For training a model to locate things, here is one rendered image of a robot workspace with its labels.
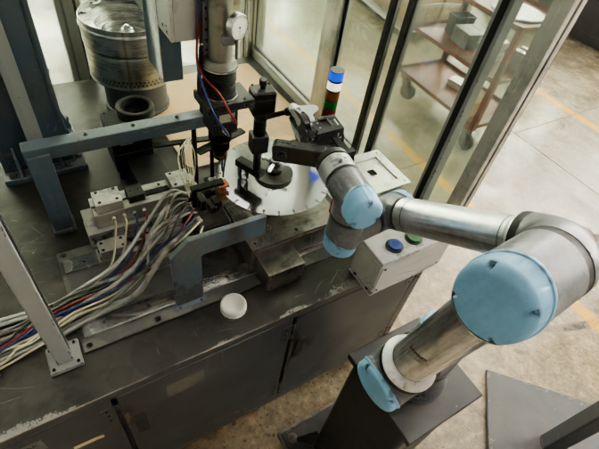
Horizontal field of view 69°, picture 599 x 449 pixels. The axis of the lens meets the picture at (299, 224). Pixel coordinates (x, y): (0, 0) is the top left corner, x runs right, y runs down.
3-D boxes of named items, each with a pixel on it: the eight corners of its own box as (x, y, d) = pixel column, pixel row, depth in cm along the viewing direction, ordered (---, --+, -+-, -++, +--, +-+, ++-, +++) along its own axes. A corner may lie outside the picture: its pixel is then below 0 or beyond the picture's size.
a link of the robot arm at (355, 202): (343, 237, 83) (353, 205, 77) (320, 198, 90) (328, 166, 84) (379, 229, 86) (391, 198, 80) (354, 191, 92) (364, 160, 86)
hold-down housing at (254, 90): (265, 144, 114) (271, 73, 100) (271, 155, 112) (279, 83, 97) (244, 146, 113) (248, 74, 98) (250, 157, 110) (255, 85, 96)
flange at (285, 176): (276, 192, 121) (277, 185, 119) (246, 174, 124) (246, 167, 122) (299, 174, 127) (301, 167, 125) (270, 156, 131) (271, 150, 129)
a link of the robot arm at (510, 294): (424, 387, 99) (618, 278, 56) (375, 422, 92) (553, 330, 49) (392, 341, 104) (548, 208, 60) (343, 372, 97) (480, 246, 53)
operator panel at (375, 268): (416, 240, 144) (432, 208, 133) (438, 264, 138) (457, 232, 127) (348, 268, 132) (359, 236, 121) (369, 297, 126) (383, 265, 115)
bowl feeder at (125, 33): (164, 80, 189) (154, -8, 163) (190, 118, 173) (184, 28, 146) (88, 91, 176) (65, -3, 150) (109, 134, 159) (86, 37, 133)
